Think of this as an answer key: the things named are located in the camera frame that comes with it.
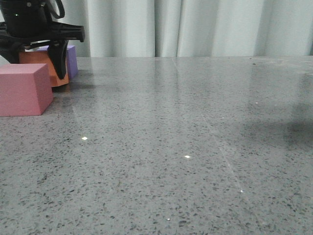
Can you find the grey-green pleated curtain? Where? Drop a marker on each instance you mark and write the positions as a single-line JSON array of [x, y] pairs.
[[192, 28]]

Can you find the purple foam cube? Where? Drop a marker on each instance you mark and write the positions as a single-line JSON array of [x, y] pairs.
[[71, 61]]

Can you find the pink foam cube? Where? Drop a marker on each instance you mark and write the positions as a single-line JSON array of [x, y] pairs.
[[25, 89]]

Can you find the orange foam cube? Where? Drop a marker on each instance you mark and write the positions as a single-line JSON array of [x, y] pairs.
[[41, 57]]

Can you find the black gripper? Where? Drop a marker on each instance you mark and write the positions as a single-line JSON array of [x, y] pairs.
[[32, 23]]

